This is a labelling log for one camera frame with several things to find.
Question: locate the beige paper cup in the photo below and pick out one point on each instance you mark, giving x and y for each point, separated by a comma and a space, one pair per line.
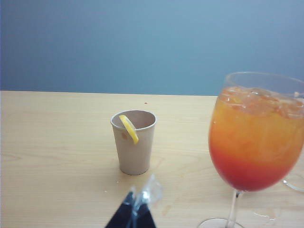
135, 156

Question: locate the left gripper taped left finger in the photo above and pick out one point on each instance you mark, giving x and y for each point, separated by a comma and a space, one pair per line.
121, 213

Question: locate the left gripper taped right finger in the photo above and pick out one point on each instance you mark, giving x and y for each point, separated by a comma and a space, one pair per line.
146, 209

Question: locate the yellow lemon slice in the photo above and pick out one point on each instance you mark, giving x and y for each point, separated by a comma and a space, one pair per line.
130, 129

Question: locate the wine glass with orange drink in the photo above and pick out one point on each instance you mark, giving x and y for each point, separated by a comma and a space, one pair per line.
254, 142

